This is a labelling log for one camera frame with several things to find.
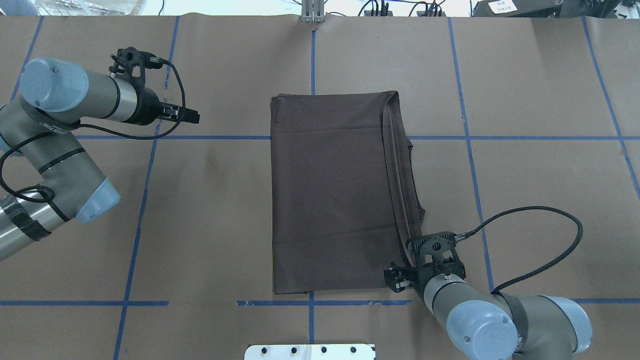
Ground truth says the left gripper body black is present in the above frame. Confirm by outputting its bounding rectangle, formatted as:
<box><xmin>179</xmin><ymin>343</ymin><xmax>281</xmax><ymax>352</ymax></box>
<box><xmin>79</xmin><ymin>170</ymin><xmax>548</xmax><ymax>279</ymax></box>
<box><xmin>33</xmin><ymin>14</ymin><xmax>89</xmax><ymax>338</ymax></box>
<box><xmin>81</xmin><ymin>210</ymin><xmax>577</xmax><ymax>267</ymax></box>
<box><xmin>135</xmin><ymin>88</ymin><xmax>178</xmax><ymax>126</ymax></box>

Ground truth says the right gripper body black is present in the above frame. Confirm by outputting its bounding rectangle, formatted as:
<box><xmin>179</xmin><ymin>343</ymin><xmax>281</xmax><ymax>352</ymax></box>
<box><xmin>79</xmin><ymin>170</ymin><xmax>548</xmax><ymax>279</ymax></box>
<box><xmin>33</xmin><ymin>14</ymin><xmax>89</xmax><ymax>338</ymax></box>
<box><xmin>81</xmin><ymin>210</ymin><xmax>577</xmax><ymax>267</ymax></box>
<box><xmin>382</xmin><ymin>262</ymin><xmax>431</xmax><ymax>296</ymax></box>

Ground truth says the brown t-shirt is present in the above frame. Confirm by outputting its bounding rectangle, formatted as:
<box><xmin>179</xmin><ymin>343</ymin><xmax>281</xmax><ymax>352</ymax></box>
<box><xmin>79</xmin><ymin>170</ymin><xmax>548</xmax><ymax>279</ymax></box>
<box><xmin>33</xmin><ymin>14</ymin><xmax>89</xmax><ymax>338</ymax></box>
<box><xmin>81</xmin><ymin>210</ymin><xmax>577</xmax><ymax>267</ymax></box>
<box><xmin>270</xmin><ymin>89</ymin><xmax>425</xmax><ymax>295</ymax></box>

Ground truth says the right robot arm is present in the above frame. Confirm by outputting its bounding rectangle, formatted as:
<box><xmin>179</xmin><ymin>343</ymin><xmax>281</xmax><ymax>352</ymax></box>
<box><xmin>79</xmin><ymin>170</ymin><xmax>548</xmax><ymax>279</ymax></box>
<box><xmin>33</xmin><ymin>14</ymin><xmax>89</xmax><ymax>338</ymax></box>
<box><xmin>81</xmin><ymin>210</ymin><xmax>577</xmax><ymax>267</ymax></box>
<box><xmin>383</xmin><ymin>263</ymin><xmax>594</xmax><ymax>360</ymax></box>

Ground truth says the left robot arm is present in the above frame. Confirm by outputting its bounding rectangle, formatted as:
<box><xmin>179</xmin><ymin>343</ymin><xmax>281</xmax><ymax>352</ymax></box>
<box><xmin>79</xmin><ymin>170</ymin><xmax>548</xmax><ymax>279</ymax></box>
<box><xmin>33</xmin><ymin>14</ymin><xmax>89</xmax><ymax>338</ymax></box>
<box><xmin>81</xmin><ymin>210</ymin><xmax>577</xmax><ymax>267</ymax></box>
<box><xmin>0</xmin><ymin>47</ymin><xmax>200</xmax><ymax>260</ymax></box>

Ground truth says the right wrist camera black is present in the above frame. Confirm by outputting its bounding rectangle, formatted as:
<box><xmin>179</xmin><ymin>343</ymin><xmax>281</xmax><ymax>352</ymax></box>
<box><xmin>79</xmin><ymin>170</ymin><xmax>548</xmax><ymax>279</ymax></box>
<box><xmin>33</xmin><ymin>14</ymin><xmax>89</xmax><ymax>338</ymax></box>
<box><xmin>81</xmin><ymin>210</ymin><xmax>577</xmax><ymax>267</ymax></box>
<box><xmin>405</xmin><ymin>231</ymin><xmax>467</xmax><ymax>284</ymax></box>

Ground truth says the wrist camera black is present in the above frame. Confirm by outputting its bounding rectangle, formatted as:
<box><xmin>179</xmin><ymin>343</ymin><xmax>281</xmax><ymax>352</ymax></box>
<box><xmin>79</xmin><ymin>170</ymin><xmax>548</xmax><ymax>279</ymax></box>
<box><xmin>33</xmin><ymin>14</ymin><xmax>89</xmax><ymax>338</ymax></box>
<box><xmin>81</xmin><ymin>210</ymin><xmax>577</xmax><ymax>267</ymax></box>
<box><xmin>405</xmin><ymin>231</ymin><xmax>467</xmax><ymax>284</ymax></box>
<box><xmin>109</xmin><ymin>47</ymin><xmax>169</xmax><ymax>80</ymax></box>

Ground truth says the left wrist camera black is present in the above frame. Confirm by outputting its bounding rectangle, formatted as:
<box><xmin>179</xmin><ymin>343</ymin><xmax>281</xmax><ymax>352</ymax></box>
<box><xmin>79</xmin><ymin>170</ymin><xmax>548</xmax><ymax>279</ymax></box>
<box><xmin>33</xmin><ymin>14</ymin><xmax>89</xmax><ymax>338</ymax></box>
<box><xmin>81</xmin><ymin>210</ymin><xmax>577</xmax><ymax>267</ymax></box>
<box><xmin>109</xmin><ymin>47</ymin><xmax>169</xmax><ymax>80</ymax></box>

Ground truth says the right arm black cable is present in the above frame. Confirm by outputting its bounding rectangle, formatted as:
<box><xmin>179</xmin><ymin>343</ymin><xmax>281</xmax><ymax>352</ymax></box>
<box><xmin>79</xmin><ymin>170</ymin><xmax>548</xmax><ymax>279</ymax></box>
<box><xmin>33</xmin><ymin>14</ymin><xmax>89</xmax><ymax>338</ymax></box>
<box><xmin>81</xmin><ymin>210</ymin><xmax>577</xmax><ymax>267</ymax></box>
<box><xmin>455</xmin><ymin>206</ymin><xmax>585</xmax><ymax>296</ymax></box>

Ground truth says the white camera mast with base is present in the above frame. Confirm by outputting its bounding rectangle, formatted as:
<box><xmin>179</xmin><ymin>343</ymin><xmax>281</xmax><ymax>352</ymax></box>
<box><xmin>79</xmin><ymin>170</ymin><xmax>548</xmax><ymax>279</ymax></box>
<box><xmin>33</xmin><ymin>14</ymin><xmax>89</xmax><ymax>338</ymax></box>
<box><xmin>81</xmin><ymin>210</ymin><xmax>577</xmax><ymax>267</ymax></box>
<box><xmin>244</xmin><ymin>343</ymin><xmax>377</xmax><ymax>360</ymax></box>

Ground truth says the aluminium frame post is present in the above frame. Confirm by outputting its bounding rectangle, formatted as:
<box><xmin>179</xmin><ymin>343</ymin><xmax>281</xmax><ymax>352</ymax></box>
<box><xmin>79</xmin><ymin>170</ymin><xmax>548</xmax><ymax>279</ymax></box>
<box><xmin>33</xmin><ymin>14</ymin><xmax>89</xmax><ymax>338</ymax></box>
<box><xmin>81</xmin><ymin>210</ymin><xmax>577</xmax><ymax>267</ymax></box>
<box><xmin>297</xmin><ymin>0</ymin><xmax>326</xmax><ymax>24</ymax></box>

